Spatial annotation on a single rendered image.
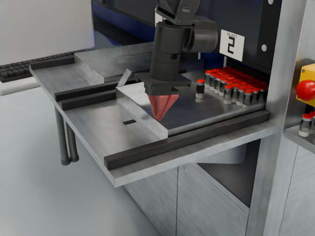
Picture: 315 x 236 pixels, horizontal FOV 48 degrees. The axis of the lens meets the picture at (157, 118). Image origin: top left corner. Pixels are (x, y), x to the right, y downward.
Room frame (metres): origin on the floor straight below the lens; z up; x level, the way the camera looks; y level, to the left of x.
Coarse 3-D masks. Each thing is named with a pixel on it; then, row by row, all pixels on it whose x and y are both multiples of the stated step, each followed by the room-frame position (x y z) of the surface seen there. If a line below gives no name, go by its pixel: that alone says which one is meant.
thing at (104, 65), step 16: (112, 48) 1.20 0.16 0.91; (128, 48) 1.23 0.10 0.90; (144, 48) 1.26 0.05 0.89; (80, 64) 1.08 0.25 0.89; (96, 64) 1.12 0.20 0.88; (112, 64) 1.12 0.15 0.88; (128, 64) 1.12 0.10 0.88; (144, 64) 1.12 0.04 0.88; (192, 64) 1.06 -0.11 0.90; (96, 80) 0.96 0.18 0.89; (112, 80) 0.92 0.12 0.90
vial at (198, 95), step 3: (198, 84) 0.85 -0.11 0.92; (201, 84) 0.84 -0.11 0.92; (198, 87) 0.84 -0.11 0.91; (201, 87) 0.84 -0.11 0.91; (204, 87) 0.85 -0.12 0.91; (198, 90) 0.84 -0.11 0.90; (201, 90) 0.84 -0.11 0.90; (198, 93) 0.84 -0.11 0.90; (201, 93) 0.84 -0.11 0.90; (198, 96) 0.84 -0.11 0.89; (201, 96) 0.84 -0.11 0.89
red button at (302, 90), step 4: (308, 80) 0.63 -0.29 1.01; (300, 84) 0.63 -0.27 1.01; (304, 84) 0.62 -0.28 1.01; (308, 84) 0.62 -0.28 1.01; (312, 84) 0.62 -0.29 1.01; (296, 88) 0.64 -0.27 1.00; (300, 88) 0.63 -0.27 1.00; (304, 88) 0.62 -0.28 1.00; (308, 88) 0.61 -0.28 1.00; (312, 88) 0.61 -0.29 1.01; (296, 92) 0.64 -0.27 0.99; (300, 92) 0.62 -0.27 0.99; (304, 92) 0.62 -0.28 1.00; (308, 92) 0.61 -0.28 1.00; (312, 92) 0.61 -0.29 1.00; (300, 96) 0.62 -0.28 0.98; (304, 96) 0.62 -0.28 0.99; (308, 96) 0.61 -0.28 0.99; (312, 96) 0.61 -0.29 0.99; (304, 100) 0.62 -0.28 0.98; (308, 100) 0.61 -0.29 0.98
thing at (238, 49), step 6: (222, 30) 0.89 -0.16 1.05; (222, 36) 0.89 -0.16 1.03; (228, 36) 0.87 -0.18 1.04; (234, 36) 0.85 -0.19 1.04; (240, 36) 0.83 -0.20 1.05; (222, 42) 0.89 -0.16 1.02; (228, 42) 0.87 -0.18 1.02; (234, 42) 0.85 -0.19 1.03; (240, 42) 0.83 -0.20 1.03; (222, 48) 0.88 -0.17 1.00; (234, 48) 0.84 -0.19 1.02; (240, 48) 0.83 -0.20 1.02; (228, 54) 0.86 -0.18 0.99; (234, 54) 0.84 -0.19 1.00; (240, 54) 0.82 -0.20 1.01; (240, 60) 0.82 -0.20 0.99
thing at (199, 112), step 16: (192, 80) 0.96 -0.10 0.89; (128, 96) 0.78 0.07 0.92; (144, 96) 0.86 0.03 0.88; (192, 96) 0.86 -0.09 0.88; (208, 96) 0.86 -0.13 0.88; (144, 112) 0.70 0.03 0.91; (176, 112) 0.76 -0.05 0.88; (192, 112) 0.76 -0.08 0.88; (208, 112) 0.76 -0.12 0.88; (224, 112) 0.76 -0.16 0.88; (240, 112) 0.71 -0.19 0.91; (160, 128) 0.64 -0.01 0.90; (176, 128) 0.63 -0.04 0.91; (192, 128) 0.64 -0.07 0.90
